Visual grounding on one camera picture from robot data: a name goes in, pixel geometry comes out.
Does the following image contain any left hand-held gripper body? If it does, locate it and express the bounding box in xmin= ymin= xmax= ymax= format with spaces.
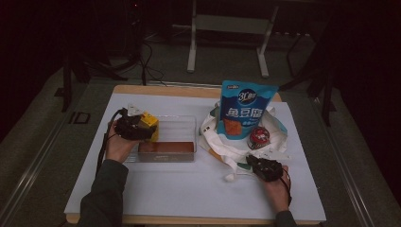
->
xmin=114 ymin=103 xmax=145 ymax=142

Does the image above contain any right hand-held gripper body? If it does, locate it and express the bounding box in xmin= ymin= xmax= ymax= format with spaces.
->
xmin=254 ymin=150 xmax=291 ymax=183

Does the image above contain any yellow carton box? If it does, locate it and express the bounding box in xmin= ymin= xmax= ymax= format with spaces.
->
xmin=138 ymin=112 xmax=160 ymax=143

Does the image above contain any dark candy jar red lid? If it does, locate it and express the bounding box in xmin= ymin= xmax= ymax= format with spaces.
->
xmin=247 ymin=126 xmax=271 ymax=150

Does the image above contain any orange brown box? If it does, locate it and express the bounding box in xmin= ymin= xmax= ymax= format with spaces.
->
xmin=137 ymin=141 xmax=196 ymax=163

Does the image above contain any clear plastic container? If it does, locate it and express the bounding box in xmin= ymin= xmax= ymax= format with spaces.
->
xmin=126 ymin=114 xmax=198 ymax=164

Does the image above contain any white patterned tote bag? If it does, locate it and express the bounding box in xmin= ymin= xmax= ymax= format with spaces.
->
xmin=198 ymin=99 xmax=289 ymax=183

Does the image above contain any blue snack pouch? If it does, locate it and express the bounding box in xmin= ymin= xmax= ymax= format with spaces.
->
xmin=217 ymin=79 xmax=280 ymax=140

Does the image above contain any person's left hand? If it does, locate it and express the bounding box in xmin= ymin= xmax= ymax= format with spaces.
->
xmin=104 ymin=121 xmax=141 ymax=164

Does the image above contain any person's right hand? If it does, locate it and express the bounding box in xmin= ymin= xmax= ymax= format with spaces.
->
xmin=263 ymin=169 xmax=292 ymax=214

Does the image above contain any black floor plate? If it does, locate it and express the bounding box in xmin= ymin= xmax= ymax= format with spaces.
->
xmin=68 ymin=111 xmax=92 ymax=125

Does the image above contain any white table sheet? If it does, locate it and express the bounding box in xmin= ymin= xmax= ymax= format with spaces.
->
xmin=64 ymin=93 xmax=327 ymax=221

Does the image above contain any black tripod stand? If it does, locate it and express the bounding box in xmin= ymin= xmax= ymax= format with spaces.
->
xmin=55 ymin=46 xmax=129 ymax=113

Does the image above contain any black angled stand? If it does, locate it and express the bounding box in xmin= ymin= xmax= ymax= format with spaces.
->
xmin=280 ymin=31 xmax=337 ymax=127

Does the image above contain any grey metal stand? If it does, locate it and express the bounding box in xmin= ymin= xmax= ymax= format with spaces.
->
xmin=187 ymin=0 xmax=280 ymax=79

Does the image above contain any right hand-held gripper cable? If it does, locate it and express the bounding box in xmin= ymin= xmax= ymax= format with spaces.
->
xmin=281 ymin=166 xmax=293 ymax=206

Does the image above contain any black floor cable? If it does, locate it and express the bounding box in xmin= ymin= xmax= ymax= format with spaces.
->
xmin=138 ymin=41 xmax=166 ymax=87

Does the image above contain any metal floor rail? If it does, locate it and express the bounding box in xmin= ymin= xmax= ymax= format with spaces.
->
xmin=321 ymin=121 xmax=375 ymax=227
xmin=0 ymin=94 xmax=83 ymax=227

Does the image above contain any black post with red light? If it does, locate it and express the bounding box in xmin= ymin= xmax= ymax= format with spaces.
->
xmin=126 ymin=0 xmax=148 ymax=87

